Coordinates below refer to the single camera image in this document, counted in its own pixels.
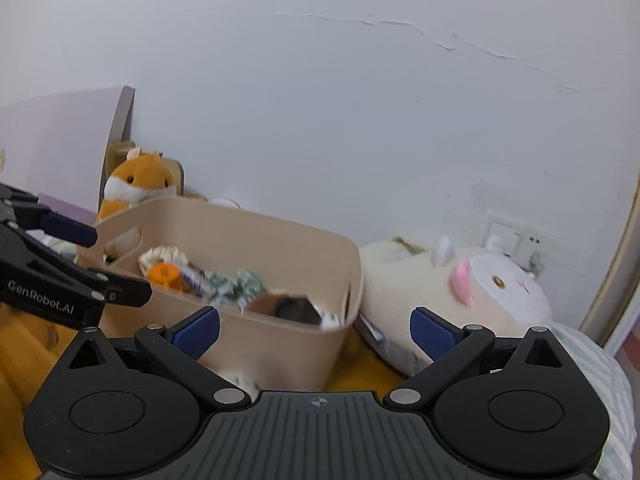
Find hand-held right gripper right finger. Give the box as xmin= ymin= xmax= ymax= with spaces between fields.
xmin=382 ymin=307 xmax=571 ymax=407

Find orange hamster plush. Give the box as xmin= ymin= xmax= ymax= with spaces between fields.
xmin=97 ymin=149 xmax=179 ymax=223

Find cream scrunchie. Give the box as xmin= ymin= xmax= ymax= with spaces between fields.
xmin=138 ymin=245 xmax=189 ymax=277

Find orange plastic bottle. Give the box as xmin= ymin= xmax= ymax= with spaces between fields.
xmin=147 ymin=261 xmax=184 ymax=292

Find long cartoon printed box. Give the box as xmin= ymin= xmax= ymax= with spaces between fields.
xmin=180 ymin=265 xmax=213 ymax=302

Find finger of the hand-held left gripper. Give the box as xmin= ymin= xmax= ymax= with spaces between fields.
xmin=0 ymin=184 xmax=99 ymax=249
xmin=0 ymin=224 xmax=153 ymax=308

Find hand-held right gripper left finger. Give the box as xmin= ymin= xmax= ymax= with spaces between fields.
xmin=64 ymin=306 xmax=252 ymax=406

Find white wall socket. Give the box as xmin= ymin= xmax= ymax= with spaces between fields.
xmin=481 ymin=214 xmax=544 ymax=281

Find white door frame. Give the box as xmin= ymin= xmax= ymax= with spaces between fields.
xmin=581 ymin=172 xmax=640 ymax=356

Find beige plastic container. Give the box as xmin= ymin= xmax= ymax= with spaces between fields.
xmin=75 ymin=197 xmax=363 ymax=392

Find brown squirrel plush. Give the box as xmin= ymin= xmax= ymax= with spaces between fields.
xmin=249 ymin=293 xmax=322 ymax=327

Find cream cat plush pillow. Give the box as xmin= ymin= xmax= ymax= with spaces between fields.
xmin=357 ymin=236 xmax=554 ymax=378

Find green scrunchie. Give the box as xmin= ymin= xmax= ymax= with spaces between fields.
xmin=210 ymin=269 xmax=264 ymax=309

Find green striped pillow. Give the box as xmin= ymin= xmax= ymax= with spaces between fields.
xmin=550 ymin=324 xmax=635 ymax=480

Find light purple board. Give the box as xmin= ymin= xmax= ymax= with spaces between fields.
xmin=0 ymin=85 xmax=136 ymax=221

